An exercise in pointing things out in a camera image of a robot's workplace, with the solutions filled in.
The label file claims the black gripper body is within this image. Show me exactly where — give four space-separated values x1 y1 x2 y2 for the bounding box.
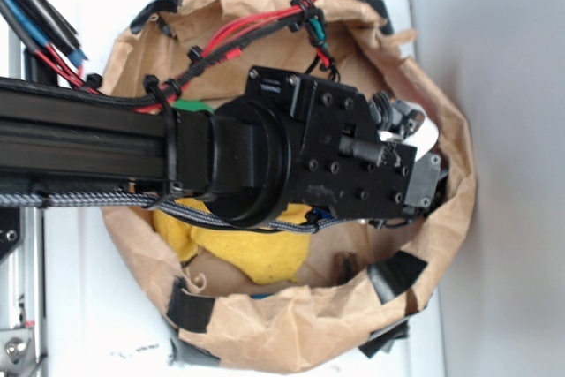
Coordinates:
245 67 448 222

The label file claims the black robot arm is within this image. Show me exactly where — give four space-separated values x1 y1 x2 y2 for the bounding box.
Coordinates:
1 67 448 233

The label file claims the dark brown wooden piece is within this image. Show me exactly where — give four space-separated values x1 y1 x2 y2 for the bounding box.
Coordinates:
333 252 359 286

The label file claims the brown paper bag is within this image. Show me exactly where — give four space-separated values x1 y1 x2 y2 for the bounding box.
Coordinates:
102 0 478 373

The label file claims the yellow microfiber cloth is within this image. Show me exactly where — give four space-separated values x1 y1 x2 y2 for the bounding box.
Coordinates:
153 210 311 285

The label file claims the blue rectangular block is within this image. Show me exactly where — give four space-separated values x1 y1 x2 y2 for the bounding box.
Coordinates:
250 292 280 300

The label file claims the green rectangular block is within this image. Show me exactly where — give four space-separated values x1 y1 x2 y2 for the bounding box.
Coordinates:
173 100 215 113

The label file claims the white plastic tray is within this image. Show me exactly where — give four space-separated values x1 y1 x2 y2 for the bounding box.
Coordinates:
44 0 411 376

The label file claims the black mounting plate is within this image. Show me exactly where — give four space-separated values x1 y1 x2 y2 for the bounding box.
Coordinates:
0 207 21 261

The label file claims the aluminium frame rail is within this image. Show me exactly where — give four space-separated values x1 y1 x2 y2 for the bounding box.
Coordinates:
1 16 49 376

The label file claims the grey braided cable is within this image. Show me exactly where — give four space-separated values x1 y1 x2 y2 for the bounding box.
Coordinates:
0 191 336 235

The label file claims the red and black cable bundle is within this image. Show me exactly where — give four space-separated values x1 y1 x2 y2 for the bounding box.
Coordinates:
0 0 341 114

